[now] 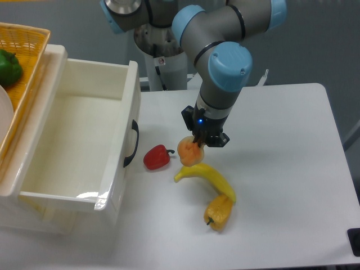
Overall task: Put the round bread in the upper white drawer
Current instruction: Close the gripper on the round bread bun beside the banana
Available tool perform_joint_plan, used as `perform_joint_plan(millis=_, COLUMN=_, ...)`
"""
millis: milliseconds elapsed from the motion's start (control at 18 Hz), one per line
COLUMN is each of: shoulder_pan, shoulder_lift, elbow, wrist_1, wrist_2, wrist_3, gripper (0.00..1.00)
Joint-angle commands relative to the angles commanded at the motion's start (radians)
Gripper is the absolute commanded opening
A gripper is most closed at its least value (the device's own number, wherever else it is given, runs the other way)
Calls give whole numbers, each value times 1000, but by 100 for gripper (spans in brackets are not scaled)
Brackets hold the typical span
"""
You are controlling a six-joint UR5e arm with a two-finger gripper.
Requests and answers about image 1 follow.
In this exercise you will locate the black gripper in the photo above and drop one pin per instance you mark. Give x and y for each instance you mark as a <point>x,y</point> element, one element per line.
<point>205,130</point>

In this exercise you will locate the round orange bread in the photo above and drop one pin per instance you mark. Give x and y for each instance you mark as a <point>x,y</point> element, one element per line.
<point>190,153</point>

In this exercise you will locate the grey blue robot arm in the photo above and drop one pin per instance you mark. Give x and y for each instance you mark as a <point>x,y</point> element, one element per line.
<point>212,41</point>

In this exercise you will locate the open upper white drawer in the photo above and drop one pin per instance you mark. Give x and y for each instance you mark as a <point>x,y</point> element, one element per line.
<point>78,161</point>

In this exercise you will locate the white drawer cabinet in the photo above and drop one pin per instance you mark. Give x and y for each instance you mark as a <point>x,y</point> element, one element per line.
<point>17,212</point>

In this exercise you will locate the yellow banana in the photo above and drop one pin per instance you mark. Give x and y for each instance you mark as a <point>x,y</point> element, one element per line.
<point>207,172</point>

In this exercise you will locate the red bell pepper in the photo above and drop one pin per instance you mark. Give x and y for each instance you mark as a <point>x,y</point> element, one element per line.
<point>157,157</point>

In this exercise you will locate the yellow bell pepper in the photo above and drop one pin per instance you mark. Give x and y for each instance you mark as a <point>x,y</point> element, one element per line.
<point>218,212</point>

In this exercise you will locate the black object at table edge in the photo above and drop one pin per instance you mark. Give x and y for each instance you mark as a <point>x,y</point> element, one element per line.
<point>354,240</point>

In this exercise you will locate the yellow woven basket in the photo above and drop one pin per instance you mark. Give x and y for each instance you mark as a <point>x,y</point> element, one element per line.
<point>29,44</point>

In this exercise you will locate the white plate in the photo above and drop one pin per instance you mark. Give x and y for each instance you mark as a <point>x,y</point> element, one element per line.
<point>6,113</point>

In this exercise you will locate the green bell pepper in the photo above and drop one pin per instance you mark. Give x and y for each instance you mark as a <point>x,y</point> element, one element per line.
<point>11,70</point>

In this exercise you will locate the black drawer handle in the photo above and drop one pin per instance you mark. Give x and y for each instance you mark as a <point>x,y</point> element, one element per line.
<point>133,143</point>

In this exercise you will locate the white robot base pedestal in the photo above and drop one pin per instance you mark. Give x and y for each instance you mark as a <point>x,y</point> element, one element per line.
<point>165,61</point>

